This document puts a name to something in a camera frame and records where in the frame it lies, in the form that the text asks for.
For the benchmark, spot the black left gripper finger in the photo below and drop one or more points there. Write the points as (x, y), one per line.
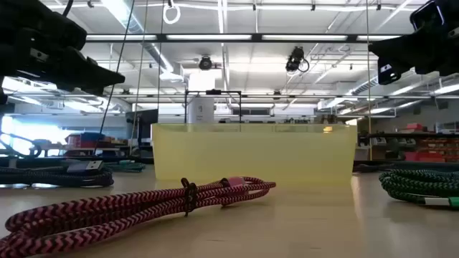
(80, 89)
(97, 75)

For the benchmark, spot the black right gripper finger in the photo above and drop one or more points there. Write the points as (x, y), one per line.
(392, 46)
(389, 71)

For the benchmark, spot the thin vertical metal pole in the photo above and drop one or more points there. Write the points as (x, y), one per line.
(368, 107)

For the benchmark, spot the red tool box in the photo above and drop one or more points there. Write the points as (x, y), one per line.
(86, 139)

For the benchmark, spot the black overhead light bar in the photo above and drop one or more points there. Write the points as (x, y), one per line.
(161, 38)

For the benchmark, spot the shelving with red bins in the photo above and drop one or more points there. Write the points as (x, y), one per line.
(430, 147)

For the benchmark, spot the round black ceiling device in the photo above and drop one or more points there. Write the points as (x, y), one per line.
(205, 63)

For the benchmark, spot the white building pillar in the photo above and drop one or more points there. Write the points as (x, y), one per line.
(201, 111)

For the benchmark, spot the yellow translucent plastic bin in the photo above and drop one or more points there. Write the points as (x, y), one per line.
(251, 154)

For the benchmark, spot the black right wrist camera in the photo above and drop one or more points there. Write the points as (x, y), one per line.
(428, 14)

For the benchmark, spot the black overhead rig camera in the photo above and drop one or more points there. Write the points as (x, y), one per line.
(294, 59)

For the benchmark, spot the black aluminium rig frame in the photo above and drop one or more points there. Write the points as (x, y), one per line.
(369, 167)

